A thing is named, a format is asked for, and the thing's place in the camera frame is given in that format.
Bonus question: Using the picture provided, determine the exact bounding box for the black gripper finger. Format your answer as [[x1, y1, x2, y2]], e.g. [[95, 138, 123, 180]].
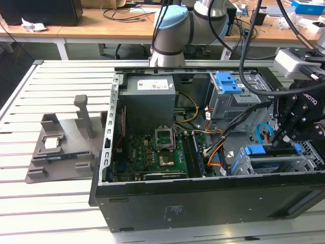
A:
[[271, 98, 287, 148], [280, 95, 309, 148]]

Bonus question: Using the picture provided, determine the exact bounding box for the hard disk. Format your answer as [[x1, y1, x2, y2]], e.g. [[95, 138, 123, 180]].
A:
[[232, 143, 303, 173]]

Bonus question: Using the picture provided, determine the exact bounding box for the grey metal disk bay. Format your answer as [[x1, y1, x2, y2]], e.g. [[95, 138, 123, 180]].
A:
[[238, 143, 318, 176]]

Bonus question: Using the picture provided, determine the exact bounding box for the grey metal drive cage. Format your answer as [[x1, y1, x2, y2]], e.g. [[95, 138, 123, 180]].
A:
[[207, 72, 276, 121]]

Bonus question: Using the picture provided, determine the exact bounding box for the blue plastic drive latch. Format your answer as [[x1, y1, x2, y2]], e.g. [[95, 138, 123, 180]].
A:
[[215, 72, 243, 94]]

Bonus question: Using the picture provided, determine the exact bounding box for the small white box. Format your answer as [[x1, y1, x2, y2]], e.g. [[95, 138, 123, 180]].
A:
[[311, 21, 325, 34]]

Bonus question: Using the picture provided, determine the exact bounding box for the clear plastic bag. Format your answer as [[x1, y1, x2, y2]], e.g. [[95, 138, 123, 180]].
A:
[[276, 11, 305, 30]]

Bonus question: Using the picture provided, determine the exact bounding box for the blue cardboard box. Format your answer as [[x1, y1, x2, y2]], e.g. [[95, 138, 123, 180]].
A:
[[290, 0, 325, 15]]

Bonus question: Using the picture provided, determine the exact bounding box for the installed RAM stick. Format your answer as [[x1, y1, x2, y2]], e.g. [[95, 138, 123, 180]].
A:
[[191, 132, 206, 176]]

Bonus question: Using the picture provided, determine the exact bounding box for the grey flat tray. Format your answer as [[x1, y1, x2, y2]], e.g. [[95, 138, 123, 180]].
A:
[[266, 5, 297, 17]]

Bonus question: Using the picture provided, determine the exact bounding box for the black RAM slot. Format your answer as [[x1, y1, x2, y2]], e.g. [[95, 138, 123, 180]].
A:
[[181, 133, 196, 178]]

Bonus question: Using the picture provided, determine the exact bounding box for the metal socket cover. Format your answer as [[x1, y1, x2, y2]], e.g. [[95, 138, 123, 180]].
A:
[[154, 126, 176, 152]]

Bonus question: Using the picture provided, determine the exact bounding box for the black open PC case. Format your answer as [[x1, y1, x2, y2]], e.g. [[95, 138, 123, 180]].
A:
[[88, 66, 325, 232]]

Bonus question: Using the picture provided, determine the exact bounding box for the CPU socket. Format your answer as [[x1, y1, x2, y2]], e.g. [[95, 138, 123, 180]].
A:
[[157, 151, 176, 168]]

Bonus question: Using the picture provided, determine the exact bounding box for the black graphics card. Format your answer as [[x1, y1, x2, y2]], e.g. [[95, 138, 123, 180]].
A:
[[142, 171, 187, 181]]

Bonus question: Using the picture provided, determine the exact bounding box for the grey power supply unit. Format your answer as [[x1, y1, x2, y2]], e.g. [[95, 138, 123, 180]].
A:
[[118, 76, 177, 137]]

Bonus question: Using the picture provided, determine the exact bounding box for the green motherboard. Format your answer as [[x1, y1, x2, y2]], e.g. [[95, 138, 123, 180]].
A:
[[111, 132, 216, 182]]

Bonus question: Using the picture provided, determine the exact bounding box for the wooden desk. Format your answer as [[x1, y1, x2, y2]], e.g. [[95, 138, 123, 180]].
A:
[[0, 24, 69, 60], [57, 0, 325, 60]]

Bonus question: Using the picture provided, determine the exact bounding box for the grey plastic parts rack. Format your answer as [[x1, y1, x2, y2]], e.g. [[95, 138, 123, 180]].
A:
[[24, 94, 107, 184]]

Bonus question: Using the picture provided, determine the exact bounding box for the blue RAM stick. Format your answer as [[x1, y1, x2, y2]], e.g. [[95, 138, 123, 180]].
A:
[[45, 153, 77, 162]]

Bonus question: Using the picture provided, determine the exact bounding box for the silver CPU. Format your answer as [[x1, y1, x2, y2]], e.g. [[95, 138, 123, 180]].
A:
[[45, 138, 61, 149]]

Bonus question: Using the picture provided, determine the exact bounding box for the large black box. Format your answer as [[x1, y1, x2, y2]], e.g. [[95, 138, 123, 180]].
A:
[[0, 0, 83, 26]]

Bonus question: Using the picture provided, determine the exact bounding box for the crumpled white paper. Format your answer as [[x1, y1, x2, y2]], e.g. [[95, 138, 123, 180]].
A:
[[21, 17, 48, 33]]

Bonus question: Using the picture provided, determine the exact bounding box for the blue wire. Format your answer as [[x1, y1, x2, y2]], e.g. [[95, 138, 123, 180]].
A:
[[255, 123, 274, 145]]

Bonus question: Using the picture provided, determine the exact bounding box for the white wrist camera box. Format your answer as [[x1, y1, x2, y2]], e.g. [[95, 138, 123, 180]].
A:
[[274, 49, 309, 78]]

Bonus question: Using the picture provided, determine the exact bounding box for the black cable bundle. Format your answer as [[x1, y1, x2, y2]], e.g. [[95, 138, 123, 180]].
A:
[[203, 101, 274, 156]]

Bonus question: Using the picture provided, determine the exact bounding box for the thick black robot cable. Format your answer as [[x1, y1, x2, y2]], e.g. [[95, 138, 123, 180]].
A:
[[240, 0, 290, 98], [276, 0, 317, 50]]

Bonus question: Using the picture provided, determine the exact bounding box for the orange flat wire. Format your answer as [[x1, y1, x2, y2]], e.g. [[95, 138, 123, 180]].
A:
[[207, 145, 231, 167]]

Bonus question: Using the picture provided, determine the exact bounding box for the yellow wire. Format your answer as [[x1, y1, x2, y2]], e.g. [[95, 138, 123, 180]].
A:
[[175, 91, 199, 125]]

